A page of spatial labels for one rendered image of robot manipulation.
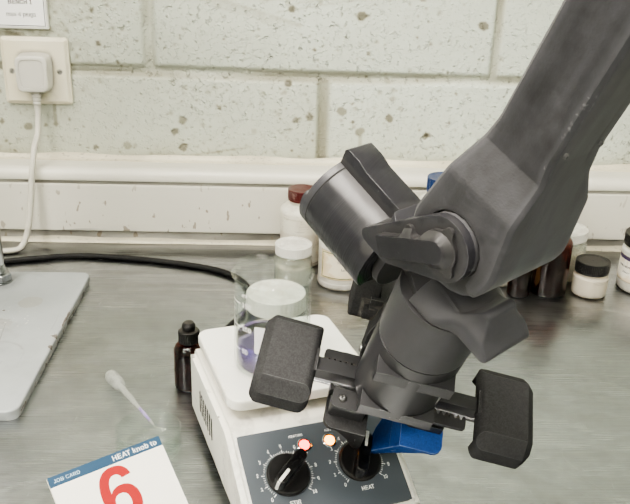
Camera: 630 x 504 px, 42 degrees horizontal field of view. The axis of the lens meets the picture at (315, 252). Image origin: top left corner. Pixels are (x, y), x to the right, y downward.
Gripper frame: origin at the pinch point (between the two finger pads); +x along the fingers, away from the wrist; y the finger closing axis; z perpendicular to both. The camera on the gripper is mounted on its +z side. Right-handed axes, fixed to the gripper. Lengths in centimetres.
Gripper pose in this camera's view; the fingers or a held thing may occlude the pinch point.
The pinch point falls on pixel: (374, 424)
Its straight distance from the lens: 60.2
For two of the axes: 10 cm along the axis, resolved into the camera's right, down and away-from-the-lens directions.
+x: -1.9, 6.1, 7.7
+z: 1.7, -7.5, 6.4
